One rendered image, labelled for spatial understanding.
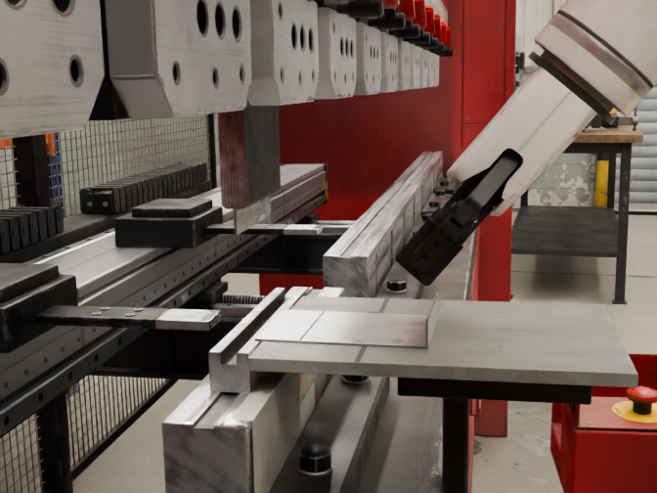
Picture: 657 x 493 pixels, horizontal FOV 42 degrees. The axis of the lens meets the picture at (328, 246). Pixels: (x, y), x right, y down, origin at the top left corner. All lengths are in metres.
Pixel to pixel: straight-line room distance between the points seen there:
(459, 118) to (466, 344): 2.19
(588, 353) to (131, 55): 0.39
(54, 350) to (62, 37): 0.62
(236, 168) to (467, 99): 2.20
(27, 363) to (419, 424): 0.37
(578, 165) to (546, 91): 7.42
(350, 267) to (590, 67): 0.59
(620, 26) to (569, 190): 7.44
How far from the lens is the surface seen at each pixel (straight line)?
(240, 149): 0.63
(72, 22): 0.31
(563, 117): 0.59
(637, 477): 1.13
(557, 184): 8.03
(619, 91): 0.61
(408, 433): 0.80
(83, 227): 1.26
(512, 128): 0.59
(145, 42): 0.38
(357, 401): 0.80
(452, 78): 2.80
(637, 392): 1.14
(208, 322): 0.70
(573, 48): 0.60
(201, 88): 0.43
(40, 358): 0.88
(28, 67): 0.28
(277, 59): 0.58
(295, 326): 0.68
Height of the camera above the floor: 1.19
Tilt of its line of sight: 11 degrees down
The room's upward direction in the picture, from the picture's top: 1 degrees counter-clockwise
